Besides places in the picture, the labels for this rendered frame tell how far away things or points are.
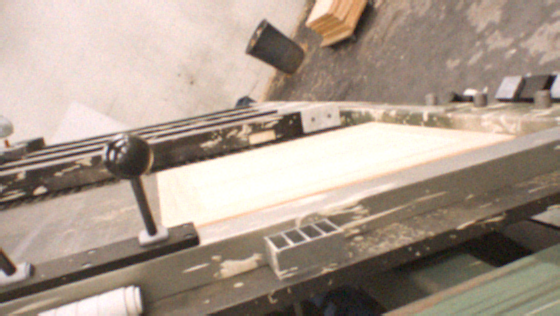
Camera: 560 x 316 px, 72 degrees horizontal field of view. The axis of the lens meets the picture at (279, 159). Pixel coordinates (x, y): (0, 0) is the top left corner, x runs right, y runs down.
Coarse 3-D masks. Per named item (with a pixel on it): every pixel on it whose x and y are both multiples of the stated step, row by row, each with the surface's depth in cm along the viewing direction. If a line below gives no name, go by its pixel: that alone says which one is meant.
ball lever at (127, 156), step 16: (112, 144) 30; (128, 144) 30; (144, 144) 30; (112, 160) 29; (128, 160) 29; (144, 160) 30; (128, 176) 30; (144, 192) 33; (144, 208) 34; (144, 240) 37; (160, 240) 37
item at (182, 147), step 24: (264, 120) 113; (288, 120) 116; (312, 120) 118; (336, 120) 121; (168, 144) 106; (192, 144) 108; (216, 144) 110; (240, 144) 112; (24, 168) 99; (48, 168) 97; (72, 168) 99; (96, 168) 101; (0, 192) 95; (24, 192) 96; (48, 192) 98
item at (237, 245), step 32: (448, 160) 49; (480, 160) 47; (512, 160) 48; (544, 160) 49; (352, 192) 44; (384, 192) 42; (416, 192) 44; (448, 192) 45; (480, 192) 47; (224, 224) 41; (256, 224) 39; (288, 224) 39; (352, 224) 42; (384, 224) 43; (160, 256) 36; (192, 256) 37; (224, 256) 38; (256, 256) 39; (64, 288) 33; (96, 288) 34; (160, 288) 36; (192, 288) 37
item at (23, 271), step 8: (0, 248) 32; (0, 256) 32; (8, 256) 33; (0, 264) 32; (8, 264) 33; (24, 264) 34; (0, 272) 34; (8, 272) 33; (16, 272) 34; (24, 272) 34; (32, 272) 35; (0, 280) 33; (8, 280) 33; (16, 280) 33
